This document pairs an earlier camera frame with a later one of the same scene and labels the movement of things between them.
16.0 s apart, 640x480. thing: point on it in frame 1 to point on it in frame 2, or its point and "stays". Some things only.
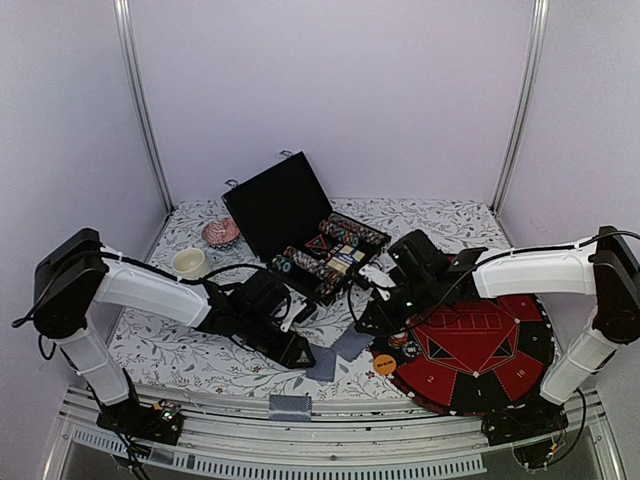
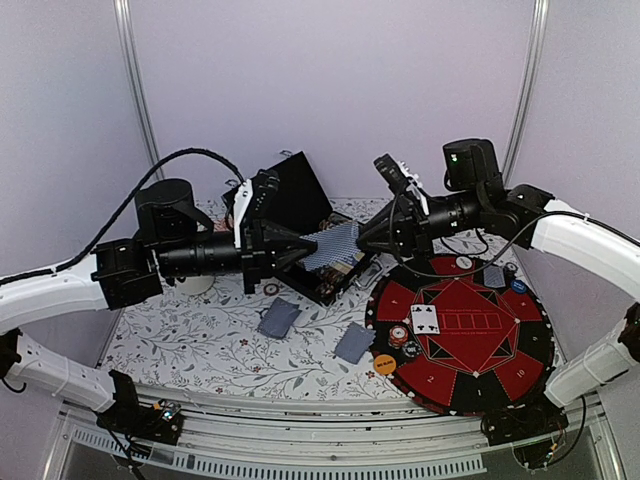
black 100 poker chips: x=411 y=349 stays
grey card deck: x=351 y=343 stays
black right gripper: x=386 y=322 to x=411 y=233
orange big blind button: x=385 y=364 stays
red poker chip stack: x=398 y=338 stays
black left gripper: x=290 y=354 to x=258 y=250
